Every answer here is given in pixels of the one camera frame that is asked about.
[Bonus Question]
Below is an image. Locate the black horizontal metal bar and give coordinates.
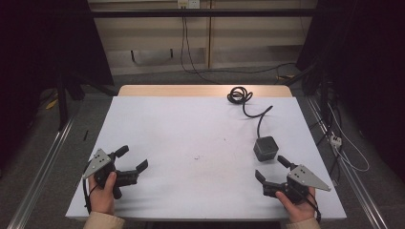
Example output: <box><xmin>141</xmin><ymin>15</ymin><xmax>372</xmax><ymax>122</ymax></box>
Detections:
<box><xmin>88</xmin><ymin>8</ymin><xmax>319</xmax><ymax>18</ymax></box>

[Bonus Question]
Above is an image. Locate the white floor cable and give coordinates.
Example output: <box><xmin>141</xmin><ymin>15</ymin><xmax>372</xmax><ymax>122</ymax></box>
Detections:
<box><xmin>327</xmin><ymin>102</ymin><xmax>371</xmax><ymax>174</ymax></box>

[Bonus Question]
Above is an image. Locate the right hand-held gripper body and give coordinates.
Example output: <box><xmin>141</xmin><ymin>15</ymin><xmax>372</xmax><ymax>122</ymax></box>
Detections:
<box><xmin>263</xmin><ymin>163</ymin><xmax>332</xmax><ymax>205</ymax></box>

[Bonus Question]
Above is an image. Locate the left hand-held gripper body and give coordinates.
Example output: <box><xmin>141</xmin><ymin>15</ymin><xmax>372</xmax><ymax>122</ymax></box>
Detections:
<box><xmin>81</xmin><ymin>148</ymin><xmax>139</xmax><ymax>200</ymax></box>

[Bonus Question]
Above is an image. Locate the black metal stand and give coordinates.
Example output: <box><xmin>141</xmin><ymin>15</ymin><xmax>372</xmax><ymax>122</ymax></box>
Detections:
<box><xmin>55</xmin><ymin>73</ymin><xmax>71</xmax><ymax>132</ymax></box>

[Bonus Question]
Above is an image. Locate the black coiled adapter cable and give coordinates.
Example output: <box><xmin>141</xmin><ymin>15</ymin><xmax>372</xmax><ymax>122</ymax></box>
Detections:
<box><xmin>226</xmin><ymin>86</ymin><xmax>274</xmax><ymax>138</ymax></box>

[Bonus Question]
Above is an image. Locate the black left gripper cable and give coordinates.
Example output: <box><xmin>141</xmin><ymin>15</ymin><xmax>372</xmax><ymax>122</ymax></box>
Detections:
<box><xmin>82</xmin><ymin>177</ymin><xmax>98</xmax><ymax>215</ymax></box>

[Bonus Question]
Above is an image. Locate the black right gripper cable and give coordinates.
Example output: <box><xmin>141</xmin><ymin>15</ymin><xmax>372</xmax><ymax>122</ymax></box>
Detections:
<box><xmin>304</xmin><ymin>190</ymin><xmax>322</xmax><ymax>223</ymax></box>

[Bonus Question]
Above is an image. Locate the black cube power adapter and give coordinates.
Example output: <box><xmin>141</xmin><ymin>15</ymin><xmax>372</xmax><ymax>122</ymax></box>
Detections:
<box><xmin>253</xmin><ymin>135</ymin><xmax>280</xmax><ymax>162</ymax></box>

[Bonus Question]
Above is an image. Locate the aluminium floor rail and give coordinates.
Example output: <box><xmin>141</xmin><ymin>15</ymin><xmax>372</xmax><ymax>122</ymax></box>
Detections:
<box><xmin>305</xmin><ymin>94</ymin><xmax>389</xmax><ymax>229</ymax></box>
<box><xmin>7</xmin><ymin>115</ymin><xmax>76</xmax><ymax>229</ymax></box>

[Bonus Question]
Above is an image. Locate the black hanging wall cable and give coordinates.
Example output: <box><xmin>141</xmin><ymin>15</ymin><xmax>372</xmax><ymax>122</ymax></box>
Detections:
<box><xmin>180</xmin><ymin>8</ymin><xmax>298</xmax><ymax>85</ymax></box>

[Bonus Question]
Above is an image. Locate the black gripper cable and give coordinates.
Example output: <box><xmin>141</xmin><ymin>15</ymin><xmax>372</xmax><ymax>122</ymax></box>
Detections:
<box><xmin>82</xmin><ymin>177</ymin><xmax>98</xmax><ymax>215</ymax></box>
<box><xmin>304</xmin><ymin>190</ymin><xmax>322</xmax><ymax>223</ymax></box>

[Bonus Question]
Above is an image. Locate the white power plug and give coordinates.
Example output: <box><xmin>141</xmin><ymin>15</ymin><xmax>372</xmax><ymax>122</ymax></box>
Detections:
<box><xmin>329</xmin><ymin>134</ymin><xmax>344</xmax><ymax>149</ymax></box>

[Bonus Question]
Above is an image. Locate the black curtain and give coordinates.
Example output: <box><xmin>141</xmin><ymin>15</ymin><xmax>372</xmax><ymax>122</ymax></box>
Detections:
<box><xmin>0</xmin><ymin>0</ymin><xmax>115</xmax><ymax>170</ymax></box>
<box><xmin>295</xmin><ymin>0</ymin><xmax>405</xmax><ymax>184</ymax></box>

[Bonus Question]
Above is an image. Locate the white table mat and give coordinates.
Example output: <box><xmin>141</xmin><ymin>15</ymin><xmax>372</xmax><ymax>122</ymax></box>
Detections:
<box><xmin>65</xmin><ymin>95</ymin><xmax>348</xmax><ymax>221</ymax></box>

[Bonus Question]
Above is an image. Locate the person's left hand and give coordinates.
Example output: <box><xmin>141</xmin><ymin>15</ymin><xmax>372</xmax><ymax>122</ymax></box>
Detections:
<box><xmin>88</xmin><ymin>171</ymin><xmax>118</xmax><ymax>216</ymax></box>

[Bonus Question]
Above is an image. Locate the white wall socket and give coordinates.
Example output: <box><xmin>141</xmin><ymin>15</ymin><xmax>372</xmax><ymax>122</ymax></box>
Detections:
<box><xmin>177</xmin><ymin>0</ymin><xmax>202</xmax><ymax>10</ymax></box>

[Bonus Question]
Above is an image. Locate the person's right hand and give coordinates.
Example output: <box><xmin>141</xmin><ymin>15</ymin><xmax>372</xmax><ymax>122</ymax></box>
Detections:
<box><xmin>275</xmin><ymin>186</ymin><xmax>317</xmax><ymax>224</ymax></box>

